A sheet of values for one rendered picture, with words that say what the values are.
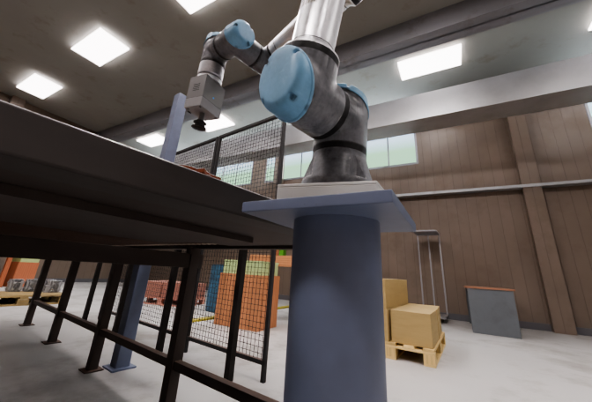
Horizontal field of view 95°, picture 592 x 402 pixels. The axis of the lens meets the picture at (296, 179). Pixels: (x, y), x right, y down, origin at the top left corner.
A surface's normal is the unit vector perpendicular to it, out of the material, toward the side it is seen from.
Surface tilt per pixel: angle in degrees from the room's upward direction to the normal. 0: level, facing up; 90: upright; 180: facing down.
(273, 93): 97
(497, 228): 90
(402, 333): 90
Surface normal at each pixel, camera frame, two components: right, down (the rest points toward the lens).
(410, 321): -0.52, -0.30
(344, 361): 0.04, -0.32
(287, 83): -0.69, -0.14
